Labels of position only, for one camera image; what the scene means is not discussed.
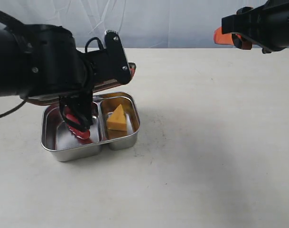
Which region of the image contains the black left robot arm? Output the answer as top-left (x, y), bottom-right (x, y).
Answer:
top-left (0, 10), bottom-right (110, 132)

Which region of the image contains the grey fabric backdrop curtain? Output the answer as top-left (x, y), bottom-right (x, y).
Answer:
top-left (0, 0), bottom-right (264, 48)

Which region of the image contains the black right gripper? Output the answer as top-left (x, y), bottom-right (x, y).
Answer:
top-left (214, 0), bottom-right (289, 54)

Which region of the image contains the dark transparent lid orange seal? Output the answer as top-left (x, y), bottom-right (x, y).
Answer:
top-left (27, 62), bottom-right (136, 106)

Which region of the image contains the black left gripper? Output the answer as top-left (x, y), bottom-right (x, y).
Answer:
top-left (59, 51), bottom-right (111, 130)

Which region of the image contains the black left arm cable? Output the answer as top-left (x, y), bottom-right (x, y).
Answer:
top-left (0, 98), bottom-right (28, 121)

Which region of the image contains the yellow toy cheese wedge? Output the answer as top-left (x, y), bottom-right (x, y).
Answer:
top-left (106, 104), bottom-right (127, 132)

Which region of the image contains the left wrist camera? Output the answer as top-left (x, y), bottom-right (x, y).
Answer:
top-left (104, 30), bottom-right (131, 85)

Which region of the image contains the red toy sausage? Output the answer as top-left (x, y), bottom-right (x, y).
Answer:
top-left (64, 107), bottom-right (90, 140)

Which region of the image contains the steel two-compartment lunch box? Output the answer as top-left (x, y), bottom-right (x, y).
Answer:
top-left (41, 92), bottom-right (140, 162)

